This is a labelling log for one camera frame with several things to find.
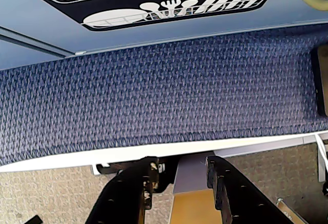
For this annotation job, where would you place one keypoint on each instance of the blue carpet mat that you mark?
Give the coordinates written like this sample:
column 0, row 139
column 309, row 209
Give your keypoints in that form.
column 153, row 93

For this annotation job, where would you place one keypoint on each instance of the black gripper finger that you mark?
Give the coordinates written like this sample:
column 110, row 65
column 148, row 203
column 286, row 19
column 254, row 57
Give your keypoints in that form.
column 243, row 201
column 125, row 195

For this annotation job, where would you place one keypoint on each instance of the blue toy kitchen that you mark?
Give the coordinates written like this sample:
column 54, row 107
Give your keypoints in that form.
column 15, row 57

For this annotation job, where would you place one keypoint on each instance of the gray table leg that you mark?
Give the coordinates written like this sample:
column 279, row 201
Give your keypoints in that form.
column 191, row 178

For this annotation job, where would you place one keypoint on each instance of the dishwasher door with rack print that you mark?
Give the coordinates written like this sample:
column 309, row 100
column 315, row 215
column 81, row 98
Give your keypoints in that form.
column 51, row 16

